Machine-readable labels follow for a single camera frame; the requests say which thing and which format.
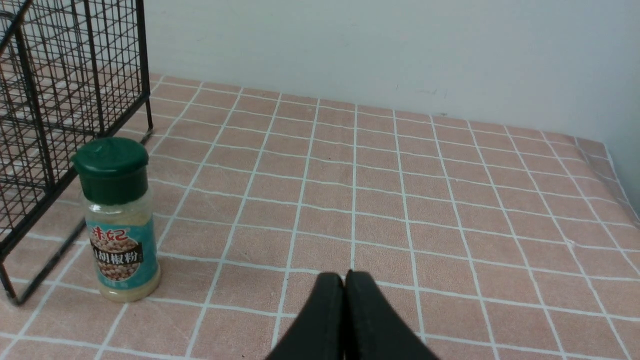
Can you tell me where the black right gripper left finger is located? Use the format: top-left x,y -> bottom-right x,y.
267,272 -> 345,360

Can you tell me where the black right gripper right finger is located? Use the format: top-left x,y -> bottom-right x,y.
344,269 -> 438,360

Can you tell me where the green-capped white pepper shaker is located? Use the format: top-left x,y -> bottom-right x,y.
71,137 -> 162,303

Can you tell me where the pink checkered tablecloth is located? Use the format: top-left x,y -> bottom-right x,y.
1,74 -> 640,360

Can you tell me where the black wire mesh rack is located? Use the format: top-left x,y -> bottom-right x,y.
0,0 -> 154,306

